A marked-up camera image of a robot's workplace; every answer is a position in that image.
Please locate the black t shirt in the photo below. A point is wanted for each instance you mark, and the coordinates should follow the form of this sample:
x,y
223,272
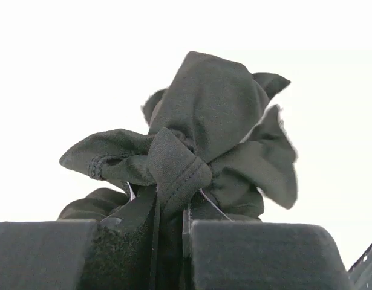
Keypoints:
x,y
213,130

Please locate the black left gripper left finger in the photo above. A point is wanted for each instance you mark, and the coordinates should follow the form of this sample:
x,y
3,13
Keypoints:
x,y
117,253

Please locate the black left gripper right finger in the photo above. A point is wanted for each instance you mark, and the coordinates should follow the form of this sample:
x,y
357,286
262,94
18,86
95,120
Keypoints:
x,y
222,254

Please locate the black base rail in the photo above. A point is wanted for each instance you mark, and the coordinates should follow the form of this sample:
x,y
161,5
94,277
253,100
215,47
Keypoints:
x,y
360,273

